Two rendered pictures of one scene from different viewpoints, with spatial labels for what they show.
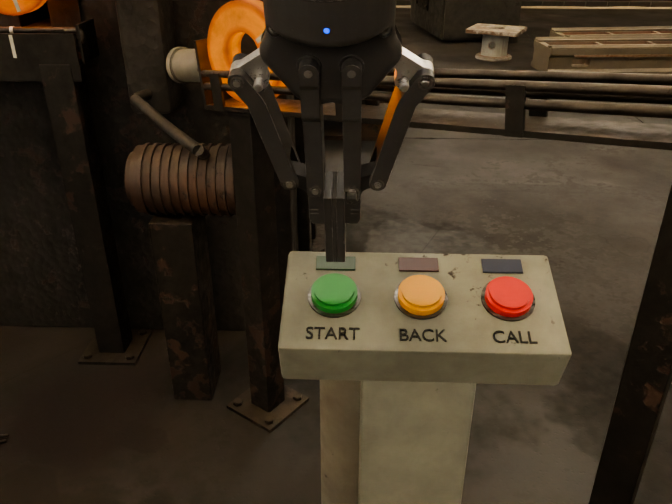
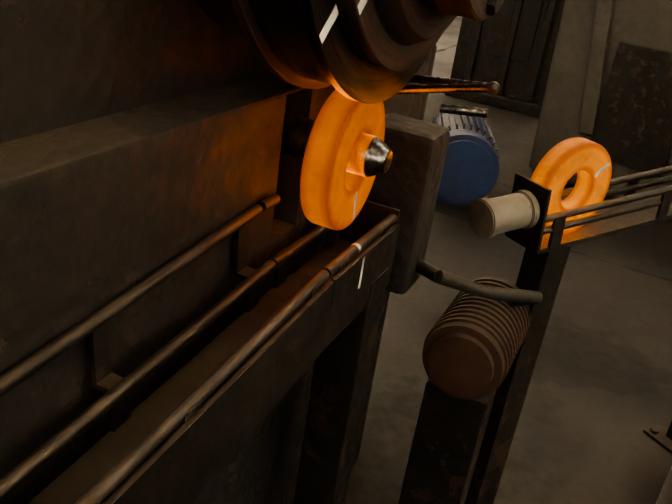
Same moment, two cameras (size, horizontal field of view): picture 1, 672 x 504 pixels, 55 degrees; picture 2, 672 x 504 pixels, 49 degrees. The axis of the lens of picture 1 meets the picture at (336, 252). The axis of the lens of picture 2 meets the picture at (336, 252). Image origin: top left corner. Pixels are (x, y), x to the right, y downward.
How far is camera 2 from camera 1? 1.63 m
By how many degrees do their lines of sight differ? 62
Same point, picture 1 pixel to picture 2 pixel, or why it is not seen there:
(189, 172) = (516, 325)
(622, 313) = (429, 294)
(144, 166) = (501, 342)
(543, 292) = not seen: outside the picture
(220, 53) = (556, 195)
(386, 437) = not seen: outside the picture
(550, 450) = (568, 399)
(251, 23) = (595, 161)
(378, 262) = not seen: outside the picture
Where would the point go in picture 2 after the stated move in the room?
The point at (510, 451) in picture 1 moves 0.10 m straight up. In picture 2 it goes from (566, 416) to (577, 382)
